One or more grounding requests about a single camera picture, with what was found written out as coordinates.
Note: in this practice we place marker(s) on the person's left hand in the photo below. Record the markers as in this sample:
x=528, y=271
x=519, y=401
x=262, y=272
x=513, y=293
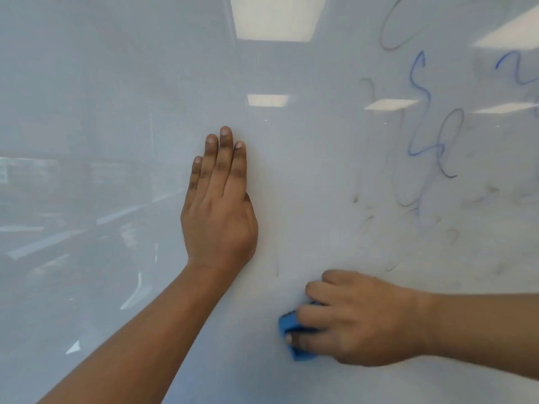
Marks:
x=217, y=231

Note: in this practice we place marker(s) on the person's right hand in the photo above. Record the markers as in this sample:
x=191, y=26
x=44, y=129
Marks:
x=370, y=321

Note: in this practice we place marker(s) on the person's left middle finger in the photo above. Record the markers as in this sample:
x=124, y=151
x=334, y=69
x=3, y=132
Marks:
x=222, y=161

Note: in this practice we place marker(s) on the person's right little finger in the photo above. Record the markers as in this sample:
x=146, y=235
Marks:
x=342, y=276

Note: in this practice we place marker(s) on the person's right middle finger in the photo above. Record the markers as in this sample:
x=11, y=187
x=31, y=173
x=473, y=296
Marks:
x=318, y=317

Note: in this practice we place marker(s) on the person's left little finger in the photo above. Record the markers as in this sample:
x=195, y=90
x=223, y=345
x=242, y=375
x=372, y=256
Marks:
x=194, y=180

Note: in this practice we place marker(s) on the blue whiteboard eraser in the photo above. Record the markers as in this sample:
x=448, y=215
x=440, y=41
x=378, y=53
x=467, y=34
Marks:
x=288, y=321

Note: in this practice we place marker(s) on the person's right forearm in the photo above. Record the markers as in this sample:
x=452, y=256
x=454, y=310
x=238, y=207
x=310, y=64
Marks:
x=484, y=332

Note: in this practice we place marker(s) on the person's left forearm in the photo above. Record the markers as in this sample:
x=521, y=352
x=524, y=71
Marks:
x=147, y=344

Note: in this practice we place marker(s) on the white glossy whiteboard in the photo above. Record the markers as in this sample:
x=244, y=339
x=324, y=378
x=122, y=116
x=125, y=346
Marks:
x=105, y=100

